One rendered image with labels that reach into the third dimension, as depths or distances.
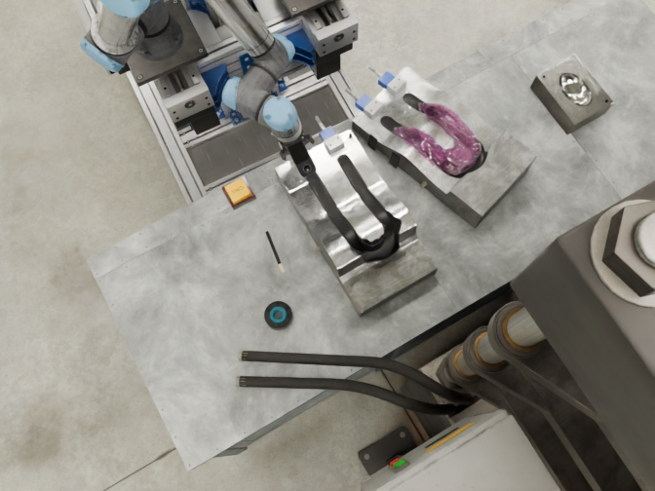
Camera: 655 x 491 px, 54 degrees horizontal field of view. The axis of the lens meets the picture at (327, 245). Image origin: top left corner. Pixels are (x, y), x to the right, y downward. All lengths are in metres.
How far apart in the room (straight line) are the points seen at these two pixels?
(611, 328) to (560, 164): 1.45
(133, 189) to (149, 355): 1.22
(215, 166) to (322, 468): 1.29
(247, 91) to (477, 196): 0.73
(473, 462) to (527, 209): 1.03
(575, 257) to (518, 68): 1.59
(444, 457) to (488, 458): 0.08
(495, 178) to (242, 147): 1.20
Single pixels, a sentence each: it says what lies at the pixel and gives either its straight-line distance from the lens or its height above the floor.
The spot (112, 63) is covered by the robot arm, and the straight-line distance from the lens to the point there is 1.80.
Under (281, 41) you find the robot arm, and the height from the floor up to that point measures 1.28.
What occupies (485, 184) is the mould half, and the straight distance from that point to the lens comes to 1.91.
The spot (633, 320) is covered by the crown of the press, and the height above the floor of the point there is 2.01.
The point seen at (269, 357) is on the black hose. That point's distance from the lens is 1.81.
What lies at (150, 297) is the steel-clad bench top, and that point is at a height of 0.80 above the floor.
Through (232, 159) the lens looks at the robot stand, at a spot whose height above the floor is 0.21.
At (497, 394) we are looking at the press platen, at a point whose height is 1.04.
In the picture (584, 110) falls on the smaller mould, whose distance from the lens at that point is 2.15.
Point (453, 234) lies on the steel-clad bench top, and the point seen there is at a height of 0.80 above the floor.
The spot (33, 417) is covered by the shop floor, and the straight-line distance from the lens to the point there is 2.92.
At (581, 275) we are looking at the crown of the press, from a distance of 0.70.
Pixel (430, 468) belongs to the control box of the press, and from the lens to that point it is 1.18.
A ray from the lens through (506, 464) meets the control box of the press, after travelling 1.20.
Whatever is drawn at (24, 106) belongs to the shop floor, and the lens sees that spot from 3.38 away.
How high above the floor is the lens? 2.64
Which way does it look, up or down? 73 degrees down
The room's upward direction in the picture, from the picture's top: 5 degrees counter-clockwise
